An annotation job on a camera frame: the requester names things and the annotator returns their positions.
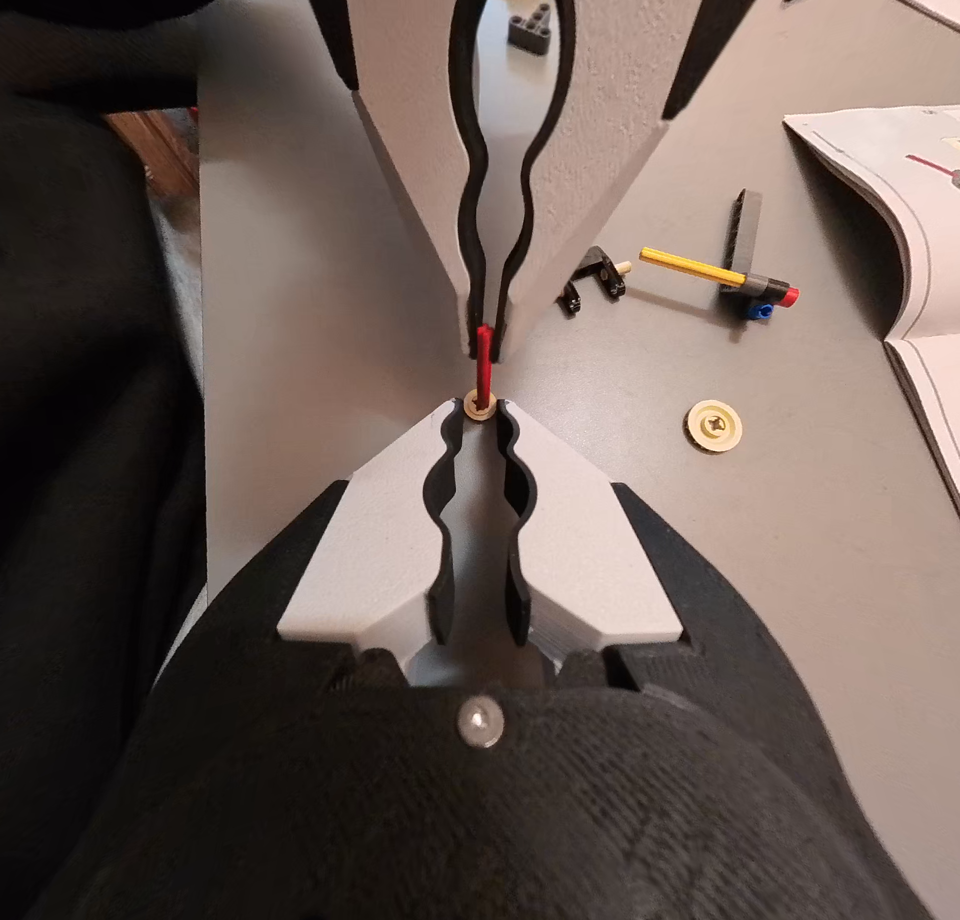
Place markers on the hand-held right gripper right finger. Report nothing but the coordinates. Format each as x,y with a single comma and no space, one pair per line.
592,560

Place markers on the black lego frame with pins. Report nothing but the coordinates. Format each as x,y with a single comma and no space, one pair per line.
598,259

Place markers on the large tan lego gear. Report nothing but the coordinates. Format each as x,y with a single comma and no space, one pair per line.
705,433

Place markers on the red lego axle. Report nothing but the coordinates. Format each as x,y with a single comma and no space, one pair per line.
486,369

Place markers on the person's black clothed body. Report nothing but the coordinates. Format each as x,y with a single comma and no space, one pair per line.
75,410

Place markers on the person's left forearm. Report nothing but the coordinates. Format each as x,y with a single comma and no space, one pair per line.
112,28

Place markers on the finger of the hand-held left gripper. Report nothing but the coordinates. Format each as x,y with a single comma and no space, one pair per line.
405,73
615,95

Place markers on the small tan lego gear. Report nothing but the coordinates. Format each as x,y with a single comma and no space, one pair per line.
470,407

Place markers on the open instruction booklet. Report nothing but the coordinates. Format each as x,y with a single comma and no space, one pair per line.
900,185

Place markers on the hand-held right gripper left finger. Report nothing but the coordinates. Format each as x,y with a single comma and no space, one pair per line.
367,553

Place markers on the dark grey lego piece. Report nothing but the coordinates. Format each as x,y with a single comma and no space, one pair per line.
532,35

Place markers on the grey lego beam assembly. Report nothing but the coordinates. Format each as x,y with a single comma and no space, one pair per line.
744,238

